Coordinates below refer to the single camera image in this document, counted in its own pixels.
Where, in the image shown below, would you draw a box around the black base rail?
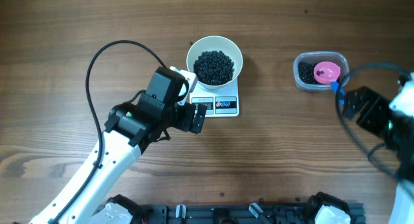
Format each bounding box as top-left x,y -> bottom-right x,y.
90,192 -> 366,224

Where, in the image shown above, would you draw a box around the black beans in bowl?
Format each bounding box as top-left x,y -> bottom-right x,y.
193,50 -> 234,85

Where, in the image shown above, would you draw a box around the clear plastic container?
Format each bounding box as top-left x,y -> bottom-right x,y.
293,51 -> 349,91

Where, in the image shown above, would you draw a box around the white digital kitchen scale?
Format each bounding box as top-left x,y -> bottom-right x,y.
189,79 -> 239,117

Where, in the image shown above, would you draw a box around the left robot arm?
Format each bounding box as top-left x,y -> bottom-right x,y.
31,67 -> 206,224

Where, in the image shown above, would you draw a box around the pink scoop blue handle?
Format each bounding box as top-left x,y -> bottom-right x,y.
313,62 -> 341,93

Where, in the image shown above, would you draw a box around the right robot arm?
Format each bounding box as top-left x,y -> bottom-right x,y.
339,74 -> 413,224

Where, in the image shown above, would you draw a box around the white bowl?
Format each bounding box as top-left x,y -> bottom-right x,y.
186,36 -> 243,89

